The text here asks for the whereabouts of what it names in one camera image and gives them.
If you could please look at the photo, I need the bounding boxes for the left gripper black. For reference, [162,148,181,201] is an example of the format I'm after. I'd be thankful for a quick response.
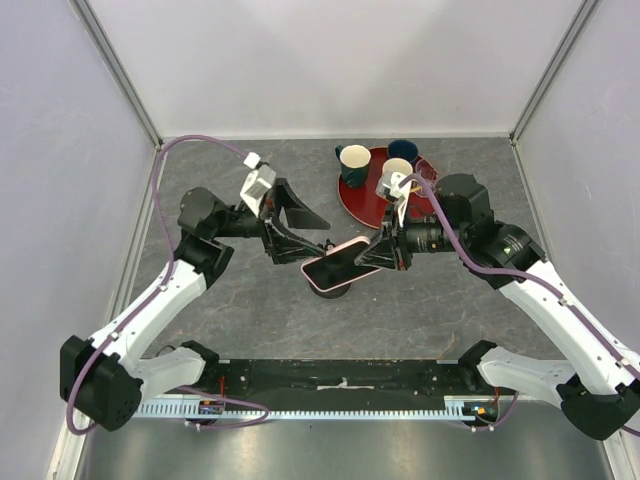
[214,178,331,264]

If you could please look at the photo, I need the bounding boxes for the slotted cable duct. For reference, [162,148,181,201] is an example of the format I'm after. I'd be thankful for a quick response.
[133,394,497,422]

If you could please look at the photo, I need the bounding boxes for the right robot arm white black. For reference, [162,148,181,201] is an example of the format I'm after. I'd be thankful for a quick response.
[355,172,639,440]

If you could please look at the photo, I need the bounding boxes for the phone with pink case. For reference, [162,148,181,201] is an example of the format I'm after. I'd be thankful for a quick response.
[300,236,380,298]

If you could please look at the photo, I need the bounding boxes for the clear glass cup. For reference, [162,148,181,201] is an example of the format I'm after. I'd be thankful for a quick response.
[413,158,439,198]

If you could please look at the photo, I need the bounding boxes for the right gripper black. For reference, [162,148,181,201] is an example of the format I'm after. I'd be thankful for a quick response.
[356,201,468,270]

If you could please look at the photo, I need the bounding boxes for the right aluminium frame post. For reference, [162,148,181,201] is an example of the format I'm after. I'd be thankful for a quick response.
[509,0,601,147]

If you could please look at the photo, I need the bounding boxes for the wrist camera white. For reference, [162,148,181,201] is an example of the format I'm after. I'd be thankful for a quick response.
[375,171,412,226]
[240,164,276,218]

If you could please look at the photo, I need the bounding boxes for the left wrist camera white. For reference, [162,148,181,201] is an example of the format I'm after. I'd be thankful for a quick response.
[240,164,276,218]

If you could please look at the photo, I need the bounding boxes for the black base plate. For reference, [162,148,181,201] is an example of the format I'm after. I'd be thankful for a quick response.
[196,359,495,411]

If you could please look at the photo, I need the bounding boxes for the green mug cream inside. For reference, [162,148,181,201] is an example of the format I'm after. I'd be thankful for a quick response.
[335,145,371,188]

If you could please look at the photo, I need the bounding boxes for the aluminium frame post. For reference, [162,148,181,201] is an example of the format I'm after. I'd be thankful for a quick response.
[509,0,601,147]
[70,0,163,147]

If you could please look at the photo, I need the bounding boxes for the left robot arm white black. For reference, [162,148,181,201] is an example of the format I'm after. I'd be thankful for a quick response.
[60,178,330,435]

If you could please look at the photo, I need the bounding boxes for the yellow mug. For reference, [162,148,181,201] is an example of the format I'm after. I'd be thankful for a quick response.
[381,158,416,193]

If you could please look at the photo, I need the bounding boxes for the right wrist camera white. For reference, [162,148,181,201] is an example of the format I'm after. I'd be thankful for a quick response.
[375,171,412,226]

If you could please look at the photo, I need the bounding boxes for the round red tray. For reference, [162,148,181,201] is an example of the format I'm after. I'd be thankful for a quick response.
[338,147,434,229]

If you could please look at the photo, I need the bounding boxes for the left aluminium frame post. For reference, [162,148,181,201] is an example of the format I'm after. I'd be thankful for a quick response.
[70,0,163,147]

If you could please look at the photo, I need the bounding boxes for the dark blue mug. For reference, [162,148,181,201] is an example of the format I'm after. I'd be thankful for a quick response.
[386,139,419,165]

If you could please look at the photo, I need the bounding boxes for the black phone stand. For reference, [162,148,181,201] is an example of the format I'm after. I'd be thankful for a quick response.
[307,238,354,300]

